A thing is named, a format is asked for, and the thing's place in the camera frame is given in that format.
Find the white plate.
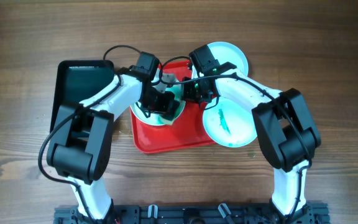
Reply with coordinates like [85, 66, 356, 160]
[131, 68, 185, 126]

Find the green yellow sponge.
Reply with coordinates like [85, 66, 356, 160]
[159, 108, 180, 126]

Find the light blue plate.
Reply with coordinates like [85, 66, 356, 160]
[191, 42, 249, 78]
[203, 97, 257, 147]

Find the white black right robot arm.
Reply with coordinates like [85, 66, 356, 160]
[182, 62, 321, 222]

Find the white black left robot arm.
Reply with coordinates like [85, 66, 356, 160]
[38, 70, 180, 223]

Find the red plastic tray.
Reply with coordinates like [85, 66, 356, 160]
[129, 59, 251, 154]

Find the black water tray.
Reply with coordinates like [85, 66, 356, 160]
[50, 60, 114, 129]

